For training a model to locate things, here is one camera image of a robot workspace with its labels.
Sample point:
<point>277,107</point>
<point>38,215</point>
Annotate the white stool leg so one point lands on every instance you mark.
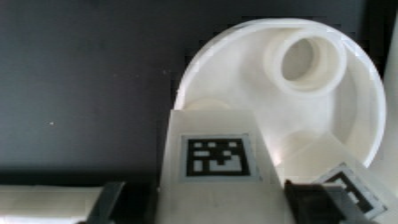
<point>324,165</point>
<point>219,182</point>

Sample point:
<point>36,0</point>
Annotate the white round stool seat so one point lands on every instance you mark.
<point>283,68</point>

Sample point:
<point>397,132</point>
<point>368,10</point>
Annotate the white U-shaped wall fence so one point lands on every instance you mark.
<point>94,54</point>

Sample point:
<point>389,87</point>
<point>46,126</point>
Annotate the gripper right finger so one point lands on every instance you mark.
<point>322,205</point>

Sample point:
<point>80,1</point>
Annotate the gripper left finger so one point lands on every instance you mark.
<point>100,214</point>

